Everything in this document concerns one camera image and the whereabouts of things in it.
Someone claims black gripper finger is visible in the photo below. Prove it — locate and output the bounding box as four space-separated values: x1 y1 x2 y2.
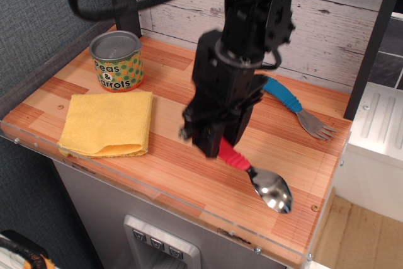
192 122 225 158
224 105 253 146

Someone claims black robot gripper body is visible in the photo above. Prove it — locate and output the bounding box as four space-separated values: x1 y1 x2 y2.
180 30 264 140

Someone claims red handled metal spoon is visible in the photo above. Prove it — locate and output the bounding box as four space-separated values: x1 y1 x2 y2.
218 138 293 214

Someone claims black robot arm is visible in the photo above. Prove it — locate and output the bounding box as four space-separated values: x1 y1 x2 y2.
181 0 295 158

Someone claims yellow folded rag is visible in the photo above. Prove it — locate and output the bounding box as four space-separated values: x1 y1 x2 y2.
57 91 153 157

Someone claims peas and carrots can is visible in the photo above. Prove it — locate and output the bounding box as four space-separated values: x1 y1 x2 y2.
89 30 144 93

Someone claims grey toy fridge dispenser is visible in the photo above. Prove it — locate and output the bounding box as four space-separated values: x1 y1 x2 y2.
123 215 202 268

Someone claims white toy sink drainer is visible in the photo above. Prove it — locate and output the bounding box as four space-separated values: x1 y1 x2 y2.
349 83 402 161

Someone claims blue handled metal fork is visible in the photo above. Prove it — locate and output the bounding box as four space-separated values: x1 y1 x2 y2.
263 76 337 140

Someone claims black vertical frame post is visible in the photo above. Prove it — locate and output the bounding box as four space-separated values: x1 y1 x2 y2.
343 0 397 121

